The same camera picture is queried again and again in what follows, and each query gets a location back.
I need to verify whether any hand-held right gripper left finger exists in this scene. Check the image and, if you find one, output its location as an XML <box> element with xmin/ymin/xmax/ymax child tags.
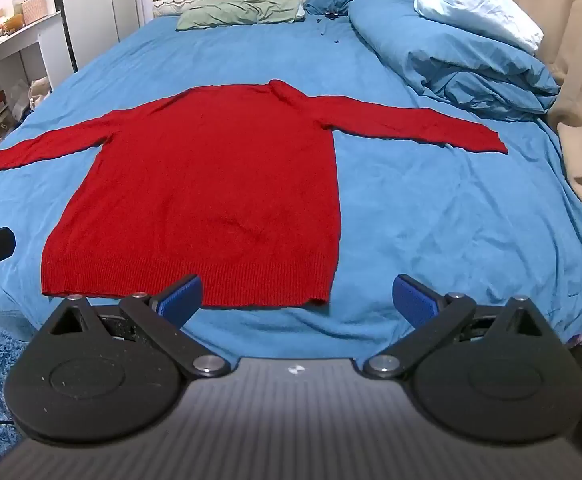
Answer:
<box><xmin>36</xmin><ymin>274</ymin><xmax>232</xmax><ymax>380</ymax></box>

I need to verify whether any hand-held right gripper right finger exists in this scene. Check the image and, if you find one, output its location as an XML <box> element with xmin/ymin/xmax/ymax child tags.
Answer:
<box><xmin>363</xmin><ymin>274</ymin><xmax>552</xmax><ymax>380</ymax></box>

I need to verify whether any red knit sweater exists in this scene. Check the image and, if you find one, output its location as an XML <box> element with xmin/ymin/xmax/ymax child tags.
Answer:
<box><xmin>0</xmin><ymin>79</ymin><xmax>509</xmax><ymax>309</ymax></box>

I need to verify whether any bed with blue sheet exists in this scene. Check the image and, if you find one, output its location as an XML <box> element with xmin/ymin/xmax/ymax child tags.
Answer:
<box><xmin>0</xmin><ymin>10</ymin><xmax>582</xmax><ymax>361</ymax></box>

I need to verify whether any white shelf desk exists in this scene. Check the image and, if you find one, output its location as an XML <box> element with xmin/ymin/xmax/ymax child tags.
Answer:
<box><xmin>0</xmin><ymin>9</ymin><xmax>69</xmax><ymax>168</ymax></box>

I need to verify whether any woven storage basket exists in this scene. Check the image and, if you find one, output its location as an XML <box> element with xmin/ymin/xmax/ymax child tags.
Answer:
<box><xmin>21</xmin><ymin>0</ymin><xmax>49</xmax><ymax>26</ymax></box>

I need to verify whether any white wardrobe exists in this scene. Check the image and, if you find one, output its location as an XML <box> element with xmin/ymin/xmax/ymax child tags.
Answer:
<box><xmin>54</xmin><ymin>0</ymin><xmax>148</xmax><ymax>76</ymax></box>

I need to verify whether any green cloth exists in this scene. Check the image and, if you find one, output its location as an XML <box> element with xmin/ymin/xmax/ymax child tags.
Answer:
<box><xmin>176</xmin><ymin>0</ymin><xmax>306</xmax><ymax>32</ymax></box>

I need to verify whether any light blue blanket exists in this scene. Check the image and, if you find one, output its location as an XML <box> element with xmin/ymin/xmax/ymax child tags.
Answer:
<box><xmin>413</xmin><ymin>0</ymin><xmax>545</xmax><ymax>53</ymax></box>

